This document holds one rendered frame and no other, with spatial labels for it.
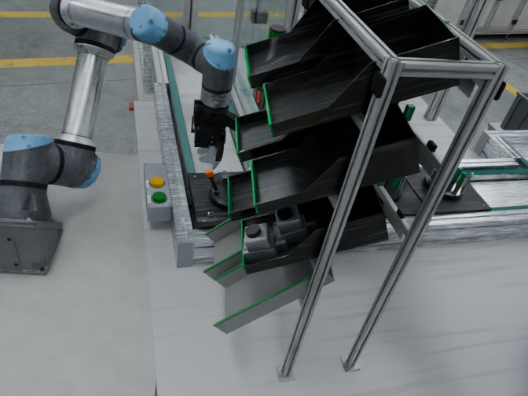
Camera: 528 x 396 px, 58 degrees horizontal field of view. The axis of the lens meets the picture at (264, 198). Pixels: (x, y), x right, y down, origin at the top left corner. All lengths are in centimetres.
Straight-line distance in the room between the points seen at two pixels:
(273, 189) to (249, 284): 32
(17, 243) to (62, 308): 19
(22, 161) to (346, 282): 94
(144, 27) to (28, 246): 61
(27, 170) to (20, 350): 45
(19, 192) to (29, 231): 13
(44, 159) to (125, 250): 33
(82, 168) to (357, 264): 86
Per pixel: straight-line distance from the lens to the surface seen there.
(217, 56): 114
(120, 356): 121
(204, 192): 144
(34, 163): 138
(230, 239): 122
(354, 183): 77
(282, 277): 106
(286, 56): 91
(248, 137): 99
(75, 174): 145
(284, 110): 78
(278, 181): 87
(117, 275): 136
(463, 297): 156
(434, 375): 135
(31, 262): 137
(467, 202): 173
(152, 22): 112
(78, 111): 147
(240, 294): 112
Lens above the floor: 190
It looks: 40 degrees down
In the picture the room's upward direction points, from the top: 11 degrees clockwise
